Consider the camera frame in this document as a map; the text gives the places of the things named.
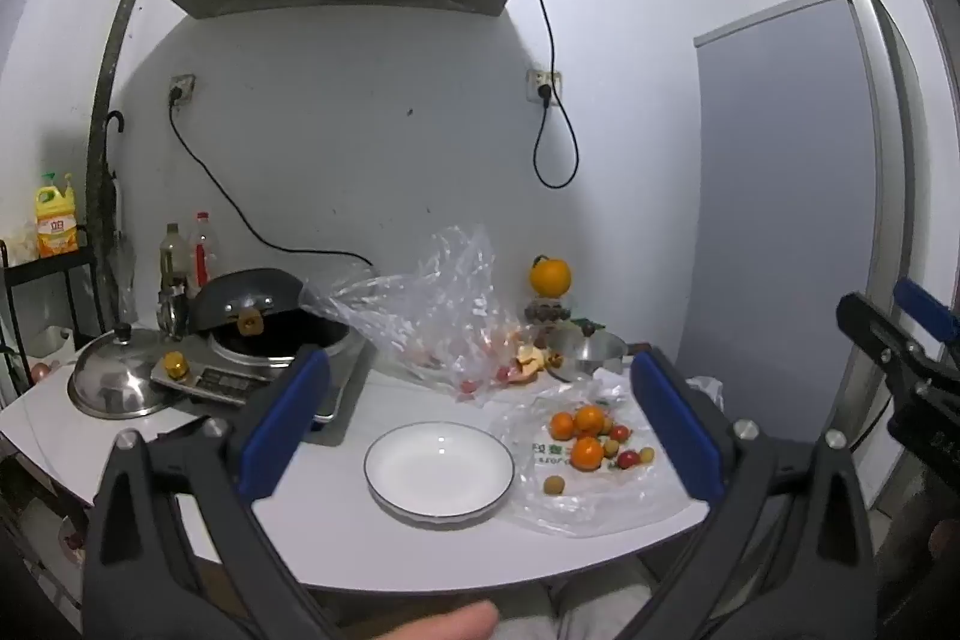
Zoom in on person's left hand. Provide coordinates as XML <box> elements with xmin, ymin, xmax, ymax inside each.
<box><xmin>330</xmin><ymin>601</ymin><xmax>497</xmax><ymax>640</ymax></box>

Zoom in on grey refrigerator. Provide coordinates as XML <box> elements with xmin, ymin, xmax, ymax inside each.
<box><xmin>679</xmin><ymin>0</ymin><xmax>935</xmax><ymax>513</ymax></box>

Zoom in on clear plastic bag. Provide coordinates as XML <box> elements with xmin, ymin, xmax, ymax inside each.
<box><xmin>298</xmin><ymin>224</ymin><xmax>552</xmax><ymax>408</ymax></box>

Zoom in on black range hood cable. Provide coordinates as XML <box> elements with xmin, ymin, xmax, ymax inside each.
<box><xmin>527</xmin><ymin>0</ymin><xmax>581</xmax><ymax>190</ymax></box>

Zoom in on black umbrella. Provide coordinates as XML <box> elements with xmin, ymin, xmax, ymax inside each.
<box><xmin>101</xmin><ymin>110</ymin><xmax>140</xmax><ymax>326</ymax></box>

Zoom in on large orange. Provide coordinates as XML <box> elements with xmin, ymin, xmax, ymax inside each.
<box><xmin>529</xmin><ymin>255</ymin><xmax>572</xmax><ymax>298</ymax></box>

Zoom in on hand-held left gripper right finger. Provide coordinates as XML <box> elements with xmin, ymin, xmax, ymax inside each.
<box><xmin>630</xmin><ymin>349</ymin><xmax>878</xmax><ymax>640</ymax></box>

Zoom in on white plastic jug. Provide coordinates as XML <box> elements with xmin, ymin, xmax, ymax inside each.
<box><xmin>26</xmin><ymin>323</ymin><xmax>76</xmax><ymax>363</ymax></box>

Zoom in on white paper sheet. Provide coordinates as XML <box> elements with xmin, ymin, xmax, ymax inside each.
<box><xmin>686</xmin><ymin>376</ymin><xmax>727</xmax><ymax>414</ymax></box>

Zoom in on cooking oil bottle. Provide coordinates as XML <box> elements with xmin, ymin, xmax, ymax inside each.
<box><xmin>159</xmin><ymin>223</ymin><xmax>191</xmax><ymax>296</ymax></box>

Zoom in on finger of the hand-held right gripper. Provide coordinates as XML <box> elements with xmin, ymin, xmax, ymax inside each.
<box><xmin>896</xmin><ymin>278</ymin><xmax>960</xmax><ymax>345</ymax></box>
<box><xmin>838</xmin><ymin>293</ymin><xmax>960</xmax><ymax>397</ymax></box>

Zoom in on small steel canister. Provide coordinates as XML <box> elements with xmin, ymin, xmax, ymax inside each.
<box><xmin>156</xmin><ymin>284</ymin><xmax>190</xmax><ymax>341</ymax></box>

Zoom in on dark wall pipe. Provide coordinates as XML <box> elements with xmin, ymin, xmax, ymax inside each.
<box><xmin>82</xmin><ymin>0</ymin><xmax>145</xmax><ymax>251</ymax></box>

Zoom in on steel pot lid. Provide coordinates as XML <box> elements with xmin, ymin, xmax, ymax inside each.
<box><xmin>67</xmin><ymin>323</ymin><xmax>177</xmax><ymax>420</ymax></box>

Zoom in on clear box of dark cherries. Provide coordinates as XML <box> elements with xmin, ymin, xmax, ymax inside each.
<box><xmin>525</xmin><ymin>297</ymin><xmax>575</xmax><ymax>322</ymax></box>

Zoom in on steel induction cooker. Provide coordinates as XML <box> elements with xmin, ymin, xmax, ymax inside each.
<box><xmin>150</xmin><ymin>310</ymin><xmax>376</xmax><ymax>425</ymax></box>

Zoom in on yellow detergent bottle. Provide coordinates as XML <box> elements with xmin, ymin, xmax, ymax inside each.
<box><xmin>35</xmin><ymin>171</ymin><xmax>80</xmax><ymax>259</ymax></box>

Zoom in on steel pot with wooden handle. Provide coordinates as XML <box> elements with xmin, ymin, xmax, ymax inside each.
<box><xmin>545</xmin><ymin>326</ymin><xmax>629</xmax><ymax>384</ymax></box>

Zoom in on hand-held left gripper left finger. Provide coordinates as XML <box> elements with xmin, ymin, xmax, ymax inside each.
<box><xmin>81</xmin><ymin>344</ymin><xmax>353</xmax><ymax>640</ymax></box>

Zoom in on orange peel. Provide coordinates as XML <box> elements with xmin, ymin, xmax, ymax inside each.
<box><xmin>510</xmin><ymin>344</ymin><xmax>565</xmax><ymax>386</ymax></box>

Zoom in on black cooker cable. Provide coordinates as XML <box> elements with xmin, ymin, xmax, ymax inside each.
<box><xmin>166</xmin><ymin>89</ymin><xmax>374</xmax><ymax>270</ymax></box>

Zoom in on black metal rack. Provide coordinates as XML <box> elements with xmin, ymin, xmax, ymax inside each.
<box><xmin>0</xmin><ymin>239</ymin><xmax>102</xmax><ymax>401</ymax></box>

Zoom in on red label plastic bottle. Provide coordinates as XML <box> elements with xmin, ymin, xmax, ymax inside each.
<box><xmin>189</xmin><ymin>211</ymin><xmax>220</xmax><ymax>292</ymax></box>

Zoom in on black wok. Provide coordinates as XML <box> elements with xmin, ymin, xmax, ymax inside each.
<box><xmin>191</xmin><ymin>267</ymin><xmax>306</xmax><ymax>337</ymax></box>

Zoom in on white plate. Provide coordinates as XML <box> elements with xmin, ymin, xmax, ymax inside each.
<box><xmin>364</xmin><ymin>422</ymin><xmax>516</xmax><ymax>522</ymax></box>

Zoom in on person's grey trousers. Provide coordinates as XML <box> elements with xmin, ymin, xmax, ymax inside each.
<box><xmin>480</xmin><ymin>561</ymin><xmax>661</xmax><ymax>640</ymax></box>

